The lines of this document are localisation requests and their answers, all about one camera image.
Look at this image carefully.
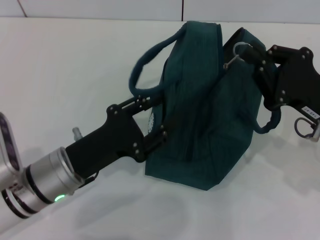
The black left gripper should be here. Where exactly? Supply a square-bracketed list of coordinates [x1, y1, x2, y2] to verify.
[65, 95, 178, 176]

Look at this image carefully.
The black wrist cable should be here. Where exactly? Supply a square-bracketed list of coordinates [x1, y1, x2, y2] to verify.
[70, 171, 101, 194]
[293, 116, 317, 139]

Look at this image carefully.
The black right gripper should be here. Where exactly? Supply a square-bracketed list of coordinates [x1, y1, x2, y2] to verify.
[240, 44, 320, 119]

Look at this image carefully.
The clear right wrist cable plug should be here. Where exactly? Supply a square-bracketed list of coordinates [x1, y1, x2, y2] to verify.
[303, 121, 320, 143]

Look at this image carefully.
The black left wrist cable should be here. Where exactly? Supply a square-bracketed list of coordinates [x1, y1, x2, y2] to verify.
[70, 171, 101, 194]

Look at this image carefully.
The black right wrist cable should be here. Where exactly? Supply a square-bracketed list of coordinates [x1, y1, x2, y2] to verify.
[293, 116, 317, 139]

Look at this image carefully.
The clear wrist cable plug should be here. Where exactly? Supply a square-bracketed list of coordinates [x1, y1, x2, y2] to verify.
[71, 126, 84, 141]
[303, 121, 320, 143]

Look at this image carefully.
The clear left wrist cable plug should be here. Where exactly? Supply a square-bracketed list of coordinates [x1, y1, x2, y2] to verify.
[71, 126, 84, 141]

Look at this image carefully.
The dark teal lunch bag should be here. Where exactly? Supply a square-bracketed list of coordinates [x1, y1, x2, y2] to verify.
[128, 20, 283, 192]

